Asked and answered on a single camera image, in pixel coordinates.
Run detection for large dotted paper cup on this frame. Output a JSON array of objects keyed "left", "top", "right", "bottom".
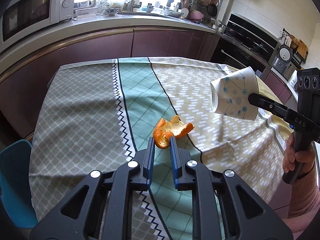
[{"left": 210, "top": 67, "right": 259, "bottom": 120}]

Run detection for orange peel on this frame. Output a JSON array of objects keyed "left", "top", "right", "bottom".
[{"left": 153, "top": 115, "right": 195, "bottom": 149}]

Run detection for pink sleeve right forearm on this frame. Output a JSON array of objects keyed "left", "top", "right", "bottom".
[{"left": 285, "top": 167, "right": 319, "bottom": 238}]

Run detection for teal plastic trash bin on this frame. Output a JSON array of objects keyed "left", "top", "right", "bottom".
[{"left": 1, "top": 140, "right": 37, "bottom": 229}]

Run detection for person's right hand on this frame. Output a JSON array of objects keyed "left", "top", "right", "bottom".
[{"left": 283, "top": 133, "right": 315, "bottom": 175}]

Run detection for black built-in oven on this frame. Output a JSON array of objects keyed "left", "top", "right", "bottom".
[{"left": 211, "top": 13, "right": 280, "bottom": 79}]

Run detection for patterned tablecloth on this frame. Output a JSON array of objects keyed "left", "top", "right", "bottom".
[{"left": 28, "top": 56, "right": 292, "bottom": 240}]

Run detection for black frying pan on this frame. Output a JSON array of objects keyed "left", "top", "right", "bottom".
[{"left": 207, "top": 3, "right": 217, "bottom": 17}]

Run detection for pink pot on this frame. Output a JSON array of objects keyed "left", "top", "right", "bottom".
[{"left": 188, "top": 10, "right": 204, "bottom": 21}]

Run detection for maroon lower cabinets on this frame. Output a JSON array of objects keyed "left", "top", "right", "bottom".
[{"left": 1, "top": 27, "right": 219, "bottom": 138}]

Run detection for blue white bowl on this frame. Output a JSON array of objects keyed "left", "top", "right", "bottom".
[{"left": 103, "top": 8, "right": 120, "bottom": 16}]

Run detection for glass electric kettle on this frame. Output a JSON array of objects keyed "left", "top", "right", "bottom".
[{"left": 74, "top": 0, "right": 97, "bottom": 12}]

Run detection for white microwave oven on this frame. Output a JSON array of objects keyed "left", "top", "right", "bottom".
[{"left": 1, "top": 0, "right": 74, "bottom": 51}]

